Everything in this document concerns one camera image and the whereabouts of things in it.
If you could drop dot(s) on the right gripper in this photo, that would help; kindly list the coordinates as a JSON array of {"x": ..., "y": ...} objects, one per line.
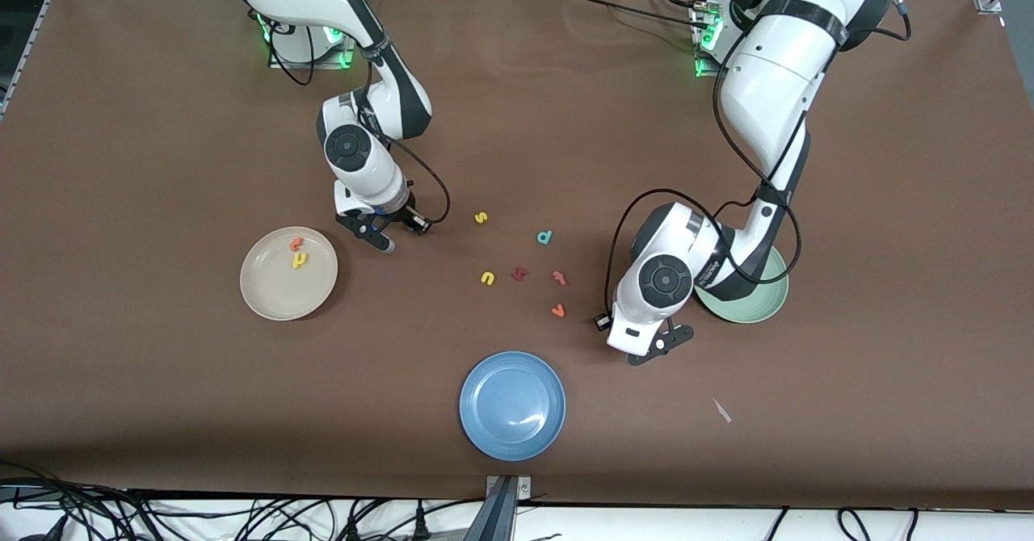
[{"x": 399, "y": 216}]

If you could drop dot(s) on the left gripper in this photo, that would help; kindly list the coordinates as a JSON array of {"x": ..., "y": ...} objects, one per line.
[{"x": 602, "y": 322}]

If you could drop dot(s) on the yellow letter h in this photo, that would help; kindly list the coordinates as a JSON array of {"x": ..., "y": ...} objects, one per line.
[{"x": 300, "y": 262}]

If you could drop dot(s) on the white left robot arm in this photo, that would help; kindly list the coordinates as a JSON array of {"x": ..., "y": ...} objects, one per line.
[{"x": 775, "y": 81}]

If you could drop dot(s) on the dark red letter k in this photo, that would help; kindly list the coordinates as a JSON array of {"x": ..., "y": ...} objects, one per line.
[{"x": 519, "y": 274}]

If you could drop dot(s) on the blue plate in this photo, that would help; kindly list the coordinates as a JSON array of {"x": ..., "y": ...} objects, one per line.
[{"x": 512, "y": 396}]

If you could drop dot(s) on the brown table cover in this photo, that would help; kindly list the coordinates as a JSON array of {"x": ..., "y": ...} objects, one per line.
[{"x": 517, "y": 121}]

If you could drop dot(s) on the white paper scrap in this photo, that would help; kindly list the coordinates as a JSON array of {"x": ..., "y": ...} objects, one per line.
[{"x": 722, "y": 411}]

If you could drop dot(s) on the green plate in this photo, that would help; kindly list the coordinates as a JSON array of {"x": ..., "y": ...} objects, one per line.
[{"x": 751, "y": 307}]

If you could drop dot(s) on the beige brown plate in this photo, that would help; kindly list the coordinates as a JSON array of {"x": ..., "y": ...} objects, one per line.
[{"x": 279, "y": 295}]

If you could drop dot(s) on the black plug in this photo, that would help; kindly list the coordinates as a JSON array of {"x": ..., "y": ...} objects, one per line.
[
  {"x": 420, "y": 521},
  {"x": 353, "y": 529}
]

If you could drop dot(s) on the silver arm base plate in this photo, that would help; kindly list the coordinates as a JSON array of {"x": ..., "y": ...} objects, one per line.
[
  {"x": 350, "y": 48},
  {"x": 703, "y": 71}
]

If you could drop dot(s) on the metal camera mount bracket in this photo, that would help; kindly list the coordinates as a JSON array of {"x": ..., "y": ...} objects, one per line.
[{"x": 497, "y": 517}]

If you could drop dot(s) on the aluminium frame rail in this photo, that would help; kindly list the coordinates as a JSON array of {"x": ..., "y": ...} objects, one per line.
[{"x": 31, "y": 40}]

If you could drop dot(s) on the metal corner bracket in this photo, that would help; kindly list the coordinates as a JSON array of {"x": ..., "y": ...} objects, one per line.
[{"x": 989, "y": 2}]

